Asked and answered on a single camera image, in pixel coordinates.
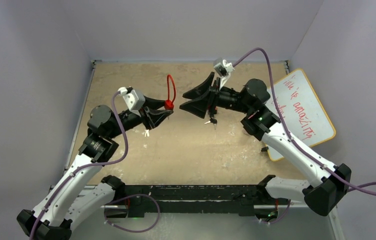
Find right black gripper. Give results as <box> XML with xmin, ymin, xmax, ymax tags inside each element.
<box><xmin>180</xmin><ymin>73</ymin><xmax>252</xmax><ymax>120</ymax></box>

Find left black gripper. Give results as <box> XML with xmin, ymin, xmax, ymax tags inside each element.
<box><xmin>107</xmin><ymin>95</ymin><xmax>173</xmax><ymax>140</ymax></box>

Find red cable lock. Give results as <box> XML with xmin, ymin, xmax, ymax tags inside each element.
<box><xmin>164</xmin><ymin>74</ymin><xmax>177</xmax><ymax>110</ymax></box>

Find silver keys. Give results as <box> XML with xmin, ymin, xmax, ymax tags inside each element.
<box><xmin>144</xmin><ymin>129</ymin><xmax>150</xmax><ymax>137</ymax></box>

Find black head keys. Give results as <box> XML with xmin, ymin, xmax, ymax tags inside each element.
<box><xmin>204</xmin><ymin>112</ymin><xmax>218</xmax><ymax>130</ymax></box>

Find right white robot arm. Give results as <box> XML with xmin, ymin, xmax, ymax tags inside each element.
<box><xmin>179</xmin><ymin>72</ymin><xmax>352</xmax><ymax>216</ymax></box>

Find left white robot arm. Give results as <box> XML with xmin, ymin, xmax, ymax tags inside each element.
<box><xmin>16</xmin><ymin>93</ymin><xmax>174</xmax><ymax>240</ymax></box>

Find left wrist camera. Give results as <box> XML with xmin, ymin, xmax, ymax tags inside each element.
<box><xmin>117</xmin><ymin>87</ymin><xmax>146</xmax><ymax>117</ymax></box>

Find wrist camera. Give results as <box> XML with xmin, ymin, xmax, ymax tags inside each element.
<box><xmin>213</xmin><ymin>57</ymin><xmax>235</xmax><ymax>90</ymax></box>
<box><xmin>117</xmin><ymin>87</ymin><xmax>146</xmax><ymax>117</ymax></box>

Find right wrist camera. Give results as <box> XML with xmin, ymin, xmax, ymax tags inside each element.
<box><xmin>213</xmin><ymin>57</ymin><xmax>235</xmax><ymax>90</ymax></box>

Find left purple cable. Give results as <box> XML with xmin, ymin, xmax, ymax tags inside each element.
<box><xmin>28</xmin><ymin>91</ymin><xmax>161</xmax><ymax>240</ymax></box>

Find purple cable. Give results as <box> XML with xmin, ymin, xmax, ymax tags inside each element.
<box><xmin>232</xmin><ymin>47</ymin><xmax>376</xmax><ymax>226</ymax></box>
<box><xmin>28</xmin><ymin>91</ymin><xmax>161</xmax><ymax>240</ymax></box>

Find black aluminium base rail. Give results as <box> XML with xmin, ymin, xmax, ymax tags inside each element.
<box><xmin>43</xmin><ymin>184</ymin><xmax>338</xmax><ymax>220</ymax></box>

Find whiteboard with yellow frame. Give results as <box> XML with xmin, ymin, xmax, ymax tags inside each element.
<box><xmin>266</xmin><ymin>68</ymin><xmax>336</xmax><ymax>147</ymax></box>

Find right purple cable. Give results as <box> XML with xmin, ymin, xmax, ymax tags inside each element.
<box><xmin>232</xmin><ymin>47</ymin><xmax>376</xmax><ymax>226</ymax></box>

